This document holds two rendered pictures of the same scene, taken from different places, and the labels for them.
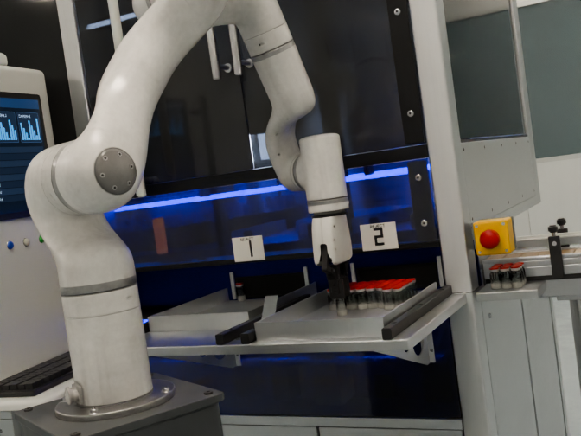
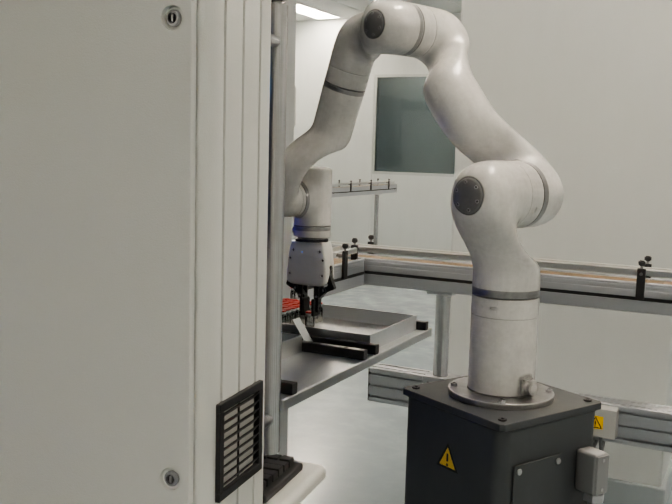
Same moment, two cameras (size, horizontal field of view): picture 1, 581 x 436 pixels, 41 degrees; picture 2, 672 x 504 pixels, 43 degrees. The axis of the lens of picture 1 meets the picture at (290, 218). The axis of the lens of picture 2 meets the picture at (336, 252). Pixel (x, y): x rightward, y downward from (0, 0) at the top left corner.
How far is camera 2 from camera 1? 2.40 m
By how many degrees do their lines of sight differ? 90
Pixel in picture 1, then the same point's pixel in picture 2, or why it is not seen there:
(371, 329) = (412, 325)
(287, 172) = (300, 198)
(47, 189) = (535, 204)
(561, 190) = not seen: outside the picture
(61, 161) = (552, 181)
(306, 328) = (390, 332)
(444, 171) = not seen: hidden behind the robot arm
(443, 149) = not seen: hidden behind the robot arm
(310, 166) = (327, 195)
